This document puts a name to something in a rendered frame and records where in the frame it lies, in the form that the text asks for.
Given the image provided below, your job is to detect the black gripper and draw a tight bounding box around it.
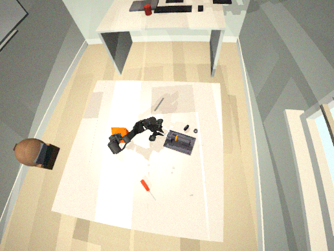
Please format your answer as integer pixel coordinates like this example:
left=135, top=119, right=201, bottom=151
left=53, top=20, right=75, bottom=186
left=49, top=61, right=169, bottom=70
left=148, top=118, right=164, bottom=141

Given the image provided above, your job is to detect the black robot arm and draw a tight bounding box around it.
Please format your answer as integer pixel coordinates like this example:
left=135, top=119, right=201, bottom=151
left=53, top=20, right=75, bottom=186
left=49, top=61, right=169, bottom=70
left=107, top=116, right=162, bottom=154

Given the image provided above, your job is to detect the red-handled screwdriver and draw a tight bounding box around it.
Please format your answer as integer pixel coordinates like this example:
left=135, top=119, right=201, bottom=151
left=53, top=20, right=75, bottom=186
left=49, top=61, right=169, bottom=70
left=140, top=179, right=156, bottom=200

